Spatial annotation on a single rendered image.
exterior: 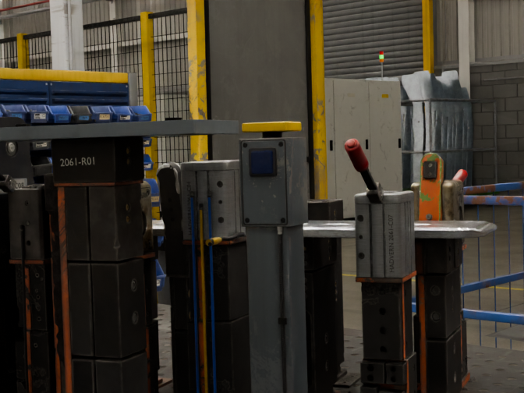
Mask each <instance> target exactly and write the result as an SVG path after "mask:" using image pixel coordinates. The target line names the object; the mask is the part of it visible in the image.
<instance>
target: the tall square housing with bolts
mask: <svg viewBox="0 0 524 393"><path fill-rule="evenodd" d="M181 181H182V226H183V241H182V244H183V245H188V254H189V300H190V317H191V318H194V320H192V321H190V322H188V323H187V331H188V354H189V389H190V391H189V393H251V371H250V322H249V296H248V271H247V245H246V227H242V222H241V197H240V172H239V160H222V161H190V162H183V163H181ZM237 232H244V233H245V235H244V236H237V237H236V238H235V239H233V240H230V241H221V242H220V243H219V244H216V245H213V246H207V245H206V243H205V242H206V240H207V239H211V238H214V237H219V236H224V237H230V236H232V235H233V234H235V233H237ZM197 318H198V319H197Z"/></svg>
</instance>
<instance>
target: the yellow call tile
mask: <svg viewBox="0 0 524 393"><path fill-rule="evenodd" d="M242 129H243V132H244V133H262V138H282V132H294V131H301V129H302V126H301V122H251V123H243V124H242Z"/></svg>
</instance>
